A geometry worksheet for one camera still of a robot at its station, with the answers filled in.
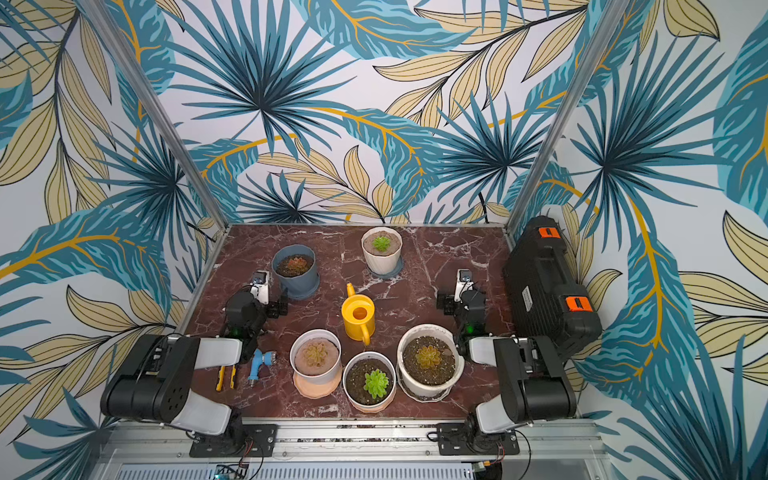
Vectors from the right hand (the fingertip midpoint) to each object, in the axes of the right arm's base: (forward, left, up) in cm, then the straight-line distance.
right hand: (460, 285), depth 93 cm
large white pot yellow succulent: (-25, +13, +2) cm, 28 cm away
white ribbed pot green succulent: (+13, +24, +4) cm, 28 cm away
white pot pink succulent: (-24, +41, +3) cm, 48 cm away
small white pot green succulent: (-29, +28, +3) cm, 40 cm away
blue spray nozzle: (-19, +59, -5) cm, 62 cm away
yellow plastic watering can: (-9, +31, +1) cm, 33 cm away
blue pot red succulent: (+7, +51, +2) cm, 52 cm away
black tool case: (-11, -17, +13) cm, 24 cm away
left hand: (+1, +59, -1) cm, 59 cm away
